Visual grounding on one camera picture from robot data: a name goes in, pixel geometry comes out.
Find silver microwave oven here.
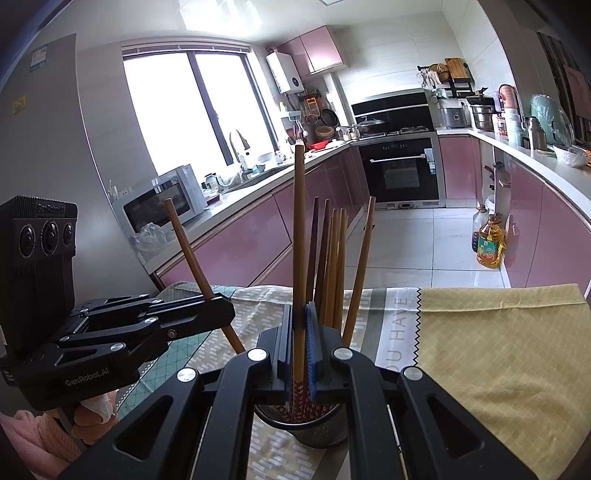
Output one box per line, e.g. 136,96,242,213
122,164,208,236

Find wooden cutting board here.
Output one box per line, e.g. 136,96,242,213
444,58,471,82

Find steel thermos bottle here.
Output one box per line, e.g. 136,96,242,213
525,116,549,151

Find white water heater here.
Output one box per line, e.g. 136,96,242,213
266,52,305,95

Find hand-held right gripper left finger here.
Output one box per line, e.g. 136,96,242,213
85,305,294,480

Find teal translucent cover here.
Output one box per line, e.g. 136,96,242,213
530,95,576,149

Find patterned tablecloth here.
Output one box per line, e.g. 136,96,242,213
117,282,587,480

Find black wok with lid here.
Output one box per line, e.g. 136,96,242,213
355,117,387,137

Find kitchen window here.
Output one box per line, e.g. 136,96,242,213
122,44,278,185

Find pink wall cabinet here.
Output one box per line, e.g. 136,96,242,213
277,25,345,78

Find black range hood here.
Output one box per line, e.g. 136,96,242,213
351,91,433,136

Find stainless steamer pot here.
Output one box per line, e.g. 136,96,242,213
468,104,498,133

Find black mesh utensil holder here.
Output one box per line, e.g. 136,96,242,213
253,401,350,449

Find person's left hand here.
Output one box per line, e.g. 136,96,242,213
71,391,116,443

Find yellow cooking oil bottle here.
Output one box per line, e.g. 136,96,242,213
477,215,507,270

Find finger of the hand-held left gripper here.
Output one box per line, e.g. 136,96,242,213
76,296,234,320
46,311,236,365

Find bundle of wooden chopsticks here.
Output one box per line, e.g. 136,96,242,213
306,196,377,344

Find pink kettle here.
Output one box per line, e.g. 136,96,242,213
498,84,519,114

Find kitchen faucet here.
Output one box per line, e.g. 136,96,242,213
229,130,251,171

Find grey refrigerator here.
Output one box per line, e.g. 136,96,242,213
0,32,155,296

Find black wall rack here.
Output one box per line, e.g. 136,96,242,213
418,65,475,99

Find silver rice cooker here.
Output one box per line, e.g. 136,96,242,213
436,98,472,130

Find pink base cabinet row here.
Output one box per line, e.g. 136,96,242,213
438,134,591,296
148,138,370,291

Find clear oil bottle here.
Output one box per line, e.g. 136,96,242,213
471,205,491,253

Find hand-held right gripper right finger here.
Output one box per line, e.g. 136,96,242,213
305,302,539,480

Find clear plastic bag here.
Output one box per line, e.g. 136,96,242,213
131,223,175,253

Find built-in black oven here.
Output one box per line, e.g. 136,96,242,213
357,134,447,209

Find wooden chopstick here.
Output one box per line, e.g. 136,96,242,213
292,140,309,423
164,198,246,355

